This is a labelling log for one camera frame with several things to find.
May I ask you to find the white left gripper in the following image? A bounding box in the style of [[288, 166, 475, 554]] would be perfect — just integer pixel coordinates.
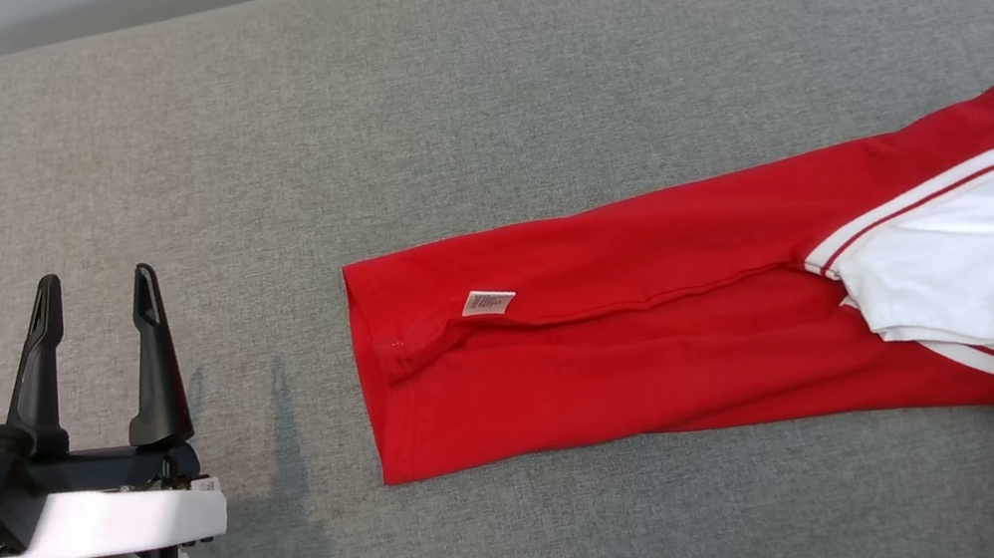
[[0, 252, 233, 558]]

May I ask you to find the red and white jersey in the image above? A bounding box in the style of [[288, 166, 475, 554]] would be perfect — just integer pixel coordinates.
[[328, 80, 994, 513]]

